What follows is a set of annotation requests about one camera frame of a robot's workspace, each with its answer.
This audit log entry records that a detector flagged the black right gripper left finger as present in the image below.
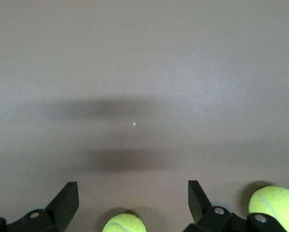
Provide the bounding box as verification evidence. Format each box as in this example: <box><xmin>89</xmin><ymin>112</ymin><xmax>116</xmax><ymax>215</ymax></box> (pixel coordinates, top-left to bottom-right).
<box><xmin>0</xmin><ymin>181</ymin><xmax>80</xmax><ymax>232</ymax></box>

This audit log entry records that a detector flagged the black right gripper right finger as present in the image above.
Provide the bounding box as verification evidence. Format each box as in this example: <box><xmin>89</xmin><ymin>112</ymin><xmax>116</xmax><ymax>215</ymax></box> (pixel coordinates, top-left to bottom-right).
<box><xmin>188</xmin><ymin>180</ymin><xmax>288</xmax><ymax>232</ymax></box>

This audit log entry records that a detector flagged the yellow tennis ball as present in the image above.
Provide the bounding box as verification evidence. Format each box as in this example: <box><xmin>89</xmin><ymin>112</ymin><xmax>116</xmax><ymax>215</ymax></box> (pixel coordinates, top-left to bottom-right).
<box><xmin>102</xmin><ymin>212</ymin><xmax>147</xmax><ymax>232</ymax></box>
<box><xmin>248</xmin><ymin>185</ymin><xmax>289</xmax><ymax>232</ymax></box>

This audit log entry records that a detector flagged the brown table cover sheet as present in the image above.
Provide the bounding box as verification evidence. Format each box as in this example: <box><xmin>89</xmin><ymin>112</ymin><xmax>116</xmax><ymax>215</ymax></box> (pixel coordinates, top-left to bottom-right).
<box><xmin>0</xmin><ymin>0</ymin><xmax>289</xmax><ymax>232</ymax></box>

